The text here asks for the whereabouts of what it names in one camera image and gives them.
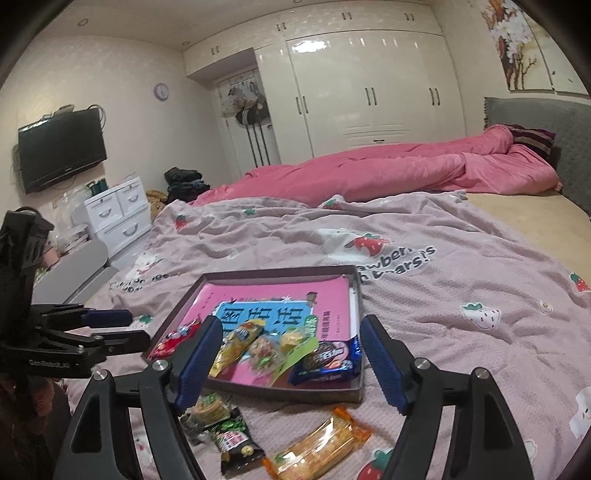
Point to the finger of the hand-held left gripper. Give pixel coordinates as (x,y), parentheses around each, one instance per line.
(129,340)
(111,317)

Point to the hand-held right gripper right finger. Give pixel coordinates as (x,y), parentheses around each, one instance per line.
(383,364)

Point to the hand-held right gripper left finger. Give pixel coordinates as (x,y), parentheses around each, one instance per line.
(198,364)

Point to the long yellow snack packet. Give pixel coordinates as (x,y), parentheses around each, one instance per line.
(235,346)

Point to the clear nut snack packet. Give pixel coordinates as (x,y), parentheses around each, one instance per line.
(267,353)

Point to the dark shallow cardboard box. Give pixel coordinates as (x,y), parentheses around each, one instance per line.
(286,391)

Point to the small yellow snack packet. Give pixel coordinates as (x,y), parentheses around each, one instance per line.
(293,340)

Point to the person's left forearm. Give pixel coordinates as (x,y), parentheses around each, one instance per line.
(27,415)

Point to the red snack packet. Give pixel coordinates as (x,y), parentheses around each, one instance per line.
(173,341)

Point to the clear round cracker packet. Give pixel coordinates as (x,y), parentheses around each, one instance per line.
(210,408)

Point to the grey upholstered chair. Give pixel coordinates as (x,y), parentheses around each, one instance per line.
(74,267)

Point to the clear plastic bags clutter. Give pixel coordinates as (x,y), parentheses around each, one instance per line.
(69,235)

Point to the blue cookie packet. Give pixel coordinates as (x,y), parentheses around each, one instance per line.
(323,362)

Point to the black and green snack packet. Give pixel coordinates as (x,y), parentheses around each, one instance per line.
(235,443)

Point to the white drawer cabinet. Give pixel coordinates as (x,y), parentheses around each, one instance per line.
(115,217)

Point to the orange cracker packet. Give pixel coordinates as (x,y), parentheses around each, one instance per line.
(318,445)

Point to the dark green bottles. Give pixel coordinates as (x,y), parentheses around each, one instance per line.
(98,187)

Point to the pink and blue book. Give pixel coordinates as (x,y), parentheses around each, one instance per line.
(277,290)

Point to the lilac printed blanket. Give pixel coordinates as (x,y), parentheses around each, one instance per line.
(461,277)

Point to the tan knitted cloth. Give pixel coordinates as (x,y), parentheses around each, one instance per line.
(156,201)

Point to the dark clothes pile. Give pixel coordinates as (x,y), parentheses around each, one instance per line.
(182,177)

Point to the pink quilt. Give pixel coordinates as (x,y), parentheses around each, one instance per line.
(369,175)

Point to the beige bed sheet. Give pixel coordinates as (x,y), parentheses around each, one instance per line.
(517,207)

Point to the white door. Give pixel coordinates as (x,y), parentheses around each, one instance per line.
(231,143)

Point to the hanging caps bundle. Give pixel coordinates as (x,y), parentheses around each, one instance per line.
(247,106)

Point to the striped pillow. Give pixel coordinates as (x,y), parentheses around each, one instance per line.
(531,138)

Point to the white wardrobe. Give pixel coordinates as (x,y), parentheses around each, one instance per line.
(346,92)

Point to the grey padded headboard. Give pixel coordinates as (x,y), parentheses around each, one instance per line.
(531,110)

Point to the black wall television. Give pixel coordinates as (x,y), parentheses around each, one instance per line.
(62,150)

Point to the round wall clock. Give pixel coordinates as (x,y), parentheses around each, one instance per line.
(162,91)

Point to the floral wall painting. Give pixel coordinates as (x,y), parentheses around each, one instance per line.
(512,41)

